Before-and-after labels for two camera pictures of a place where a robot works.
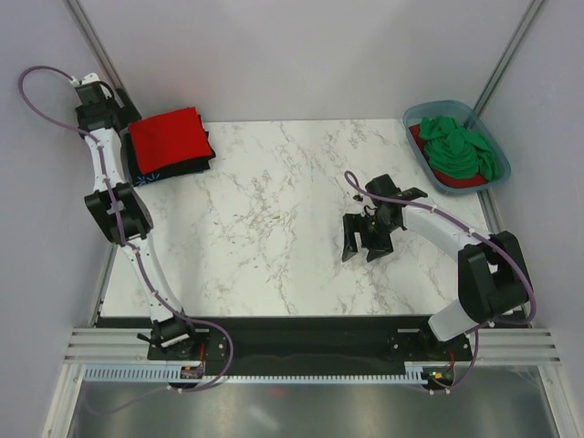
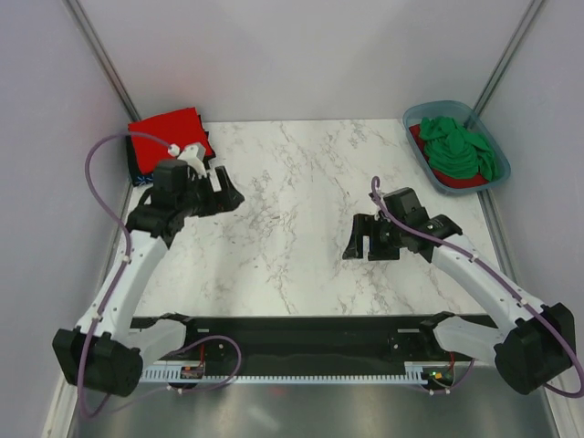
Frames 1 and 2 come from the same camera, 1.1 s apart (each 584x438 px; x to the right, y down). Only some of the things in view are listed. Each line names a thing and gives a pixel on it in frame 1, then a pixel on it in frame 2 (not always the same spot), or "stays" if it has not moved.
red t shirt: (169, 139) stays
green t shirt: (452, 151) stays
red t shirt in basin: (440, 181) stays
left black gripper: (112, 103) to (228, 198)
